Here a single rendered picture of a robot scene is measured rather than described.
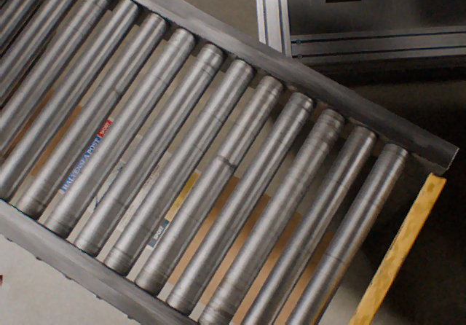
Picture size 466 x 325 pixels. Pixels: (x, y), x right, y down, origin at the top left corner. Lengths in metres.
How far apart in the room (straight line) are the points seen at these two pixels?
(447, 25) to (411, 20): 0.10
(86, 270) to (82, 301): 0.83
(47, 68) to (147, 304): 0.48
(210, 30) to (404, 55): 0.79
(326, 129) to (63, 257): 0.52
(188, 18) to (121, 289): 0.52
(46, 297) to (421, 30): 1.33
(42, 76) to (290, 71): 0.47
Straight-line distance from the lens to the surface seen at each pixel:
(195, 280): 1.12
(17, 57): 1.31
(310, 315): 1.12
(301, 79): 1.21
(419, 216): 1.15
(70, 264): 1.17
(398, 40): 1.92
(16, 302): 2.04
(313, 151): 1.17
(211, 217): 1.95
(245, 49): 1.23
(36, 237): 1.19
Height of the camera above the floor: 1.92
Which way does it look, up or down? 74 degrees down
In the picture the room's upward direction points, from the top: 7 degrees counter-clockwise
